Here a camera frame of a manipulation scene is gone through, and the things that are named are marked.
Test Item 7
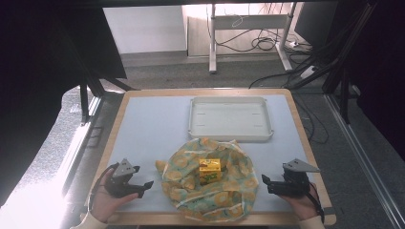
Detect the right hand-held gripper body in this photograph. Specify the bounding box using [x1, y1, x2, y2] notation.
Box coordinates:
[272, 157, 321, 198]

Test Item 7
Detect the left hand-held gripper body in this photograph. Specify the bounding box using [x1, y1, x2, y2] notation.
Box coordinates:
[104, 157, 141, 198]

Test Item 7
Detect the green yellow patterned cloth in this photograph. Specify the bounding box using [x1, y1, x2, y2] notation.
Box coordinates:
[155, 136, 260, 223]

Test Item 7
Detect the yellow carton box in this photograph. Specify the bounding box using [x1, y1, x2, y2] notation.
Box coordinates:
[199, 157, 223, 186]

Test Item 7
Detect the person's right hand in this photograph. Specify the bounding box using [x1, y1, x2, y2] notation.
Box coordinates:
[279, 183, 320, 221]

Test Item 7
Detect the person's left hand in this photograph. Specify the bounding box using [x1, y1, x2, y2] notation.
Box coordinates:
[90, 169, 140, 224]

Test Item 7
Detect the light blue table mat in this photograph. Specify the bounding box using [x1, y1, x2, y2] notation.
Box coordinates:
[106, 94, 315, 214]

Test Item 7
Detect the white plastic tray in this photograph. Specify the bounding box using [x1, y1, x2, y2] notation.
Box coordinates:
[187, 95, 275, 143]

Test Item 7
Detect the black metal stand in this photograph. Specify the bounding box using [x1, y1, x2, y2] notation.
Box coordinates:
[78, 74, 137, 126]
[321, 3, 378, 125]

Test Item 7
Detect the white power strip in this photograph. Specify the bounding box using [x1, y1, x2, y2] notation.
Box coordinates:
[300, 65, 317, 80]

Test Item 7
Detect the black curtain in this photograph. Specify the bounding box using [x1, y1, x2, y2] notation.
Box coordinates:
[0, 0, 128, 208]

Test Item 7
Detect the black wrist strap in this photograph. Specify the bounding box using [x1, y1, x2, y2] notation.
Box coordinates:
[90, 162, 120, 212]
[306, 182, 326, 224]

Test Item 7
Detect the aluminium floor rail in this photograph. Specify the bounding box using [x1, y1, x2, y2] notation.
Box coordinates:
[324, 94, 405, 229]

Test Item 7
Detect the black floor cable bundle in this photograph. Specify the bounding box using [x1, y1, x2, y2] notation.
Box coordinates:
[213, 3, 323, 90]

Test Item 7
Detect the white desk frame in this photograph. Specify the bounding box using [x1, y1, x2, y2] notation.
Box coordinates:
[207, 2, 298, 74]

